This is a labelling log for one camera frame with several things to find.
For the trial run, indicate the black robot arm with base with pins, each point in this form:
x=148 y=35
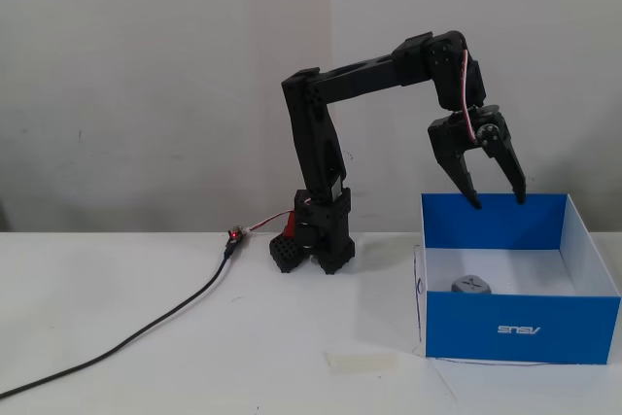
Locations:
x=311 y=143

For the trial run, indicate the red clamp piece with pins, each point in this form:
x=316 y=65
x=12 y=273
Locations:
x=290 y=226

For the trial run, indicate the blue ASUS cardboard box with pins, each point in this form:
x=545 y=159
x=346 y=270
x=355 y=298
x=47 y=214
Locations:
x=515 y=325

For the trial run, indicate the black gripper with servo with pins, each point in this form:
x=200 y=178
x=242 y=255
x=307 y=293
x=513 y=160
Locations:
x=449 y=135

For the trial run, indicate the clear tape strip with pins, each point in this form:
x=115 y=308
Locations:
x=359 y=361

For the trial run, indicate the gray block with X marks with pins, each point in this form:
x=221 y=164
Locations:
x=470 y=285

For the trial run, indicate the small controller board red LED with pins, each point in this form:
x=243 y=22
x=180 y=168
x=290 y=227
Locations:
x=235 y=236

